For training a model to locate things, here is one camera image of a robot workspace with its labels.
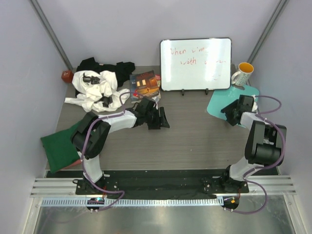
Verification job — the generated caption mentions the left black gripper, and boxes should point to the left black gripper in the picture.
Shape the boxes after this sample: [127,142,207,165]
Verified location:
[144,107,169,130]

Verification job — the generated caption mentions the red Treehouse book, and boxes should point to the red Treehouse book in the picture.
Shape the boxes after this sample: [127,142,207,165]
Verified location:
[133,74,163,103]

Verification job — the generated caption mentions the brown Edward Tulane book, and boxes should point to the brown Edward Tulane book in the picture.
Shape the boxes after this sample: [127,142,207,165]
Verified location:
[130,70,161,100]

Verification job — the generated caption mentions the blue Nineteen Eighty-Four book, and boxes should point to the blue Nineteen Eighty-Four book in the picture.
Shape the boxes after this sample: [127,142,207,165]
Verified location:
[130,74,138,103]

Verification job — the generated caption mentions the white t-shirt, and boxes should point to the white t-shirt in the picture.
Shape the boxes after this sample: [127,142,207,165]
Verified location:
[64,70,130,113]

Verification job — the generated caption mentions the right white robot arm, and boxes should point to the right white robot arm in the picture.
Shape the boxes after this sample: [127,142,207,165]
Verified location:
[218,95,287,193]

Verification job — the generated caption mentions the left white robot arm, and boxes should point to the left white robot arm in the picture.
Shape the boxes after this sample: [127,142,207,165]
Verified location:
[70,97,170,195]

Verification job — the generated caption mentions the teal cutting board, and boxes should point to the teal cutting board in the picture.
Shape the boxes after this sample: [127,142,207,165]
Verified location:
[207,85,259,121]

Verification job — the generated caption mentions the white mug yellow inside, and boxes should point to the white mug yellow inside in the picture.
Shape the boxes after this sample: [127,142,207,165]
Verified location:
[231,62,254,86]

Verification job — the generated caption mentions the black t-shirt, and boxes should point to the black t-shirt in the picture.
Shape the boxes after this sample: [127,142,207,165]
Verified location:
[72,57,135,97]

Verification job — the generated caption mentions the white whiteboard with writing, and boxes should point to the white whiteboard with writing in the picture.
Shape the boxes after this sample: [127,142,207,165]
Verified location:
[160,38,232,91]

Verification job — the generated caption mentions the folded pink t-shirt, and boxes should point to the folded pink t-shirt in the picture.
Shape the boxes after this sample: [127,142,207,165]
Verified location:
[63,159,81,170]

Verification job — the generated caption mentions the folded green t-shirt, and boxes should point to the folded green t-shirt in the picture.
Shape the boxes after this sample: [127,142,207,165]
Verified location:
[41,122,80,173]

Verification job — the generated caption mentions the red cube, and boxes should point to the red cube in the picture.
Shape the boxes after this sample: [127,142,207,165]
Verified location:
[61,70,74,83]

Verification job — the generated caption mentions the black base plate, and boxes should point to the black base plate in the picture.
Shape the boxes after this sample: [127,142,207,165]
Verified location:
[75,168,250,199]

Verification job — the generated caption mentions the right aluminium frame post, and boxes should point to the right aluminium frame post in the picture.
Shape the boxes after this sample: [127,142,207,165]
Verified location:
[243,0,291,70]

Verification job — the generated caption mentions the aluminium frame post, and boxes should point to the aluminium frame post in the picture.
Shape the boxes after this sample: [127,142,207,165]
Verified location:
[243,0,291,70]
[29,0,73,71]

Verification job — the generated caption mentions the slotted cable duct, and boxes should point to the slotted cable duct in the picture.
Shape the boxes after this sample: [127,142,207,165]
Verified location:
[41,197,224,207]

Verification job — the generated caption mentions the left aluminium frame post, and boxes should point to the left aluminium frame post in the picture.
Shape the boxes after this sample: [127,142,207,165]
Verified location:
[29,0,73,71]

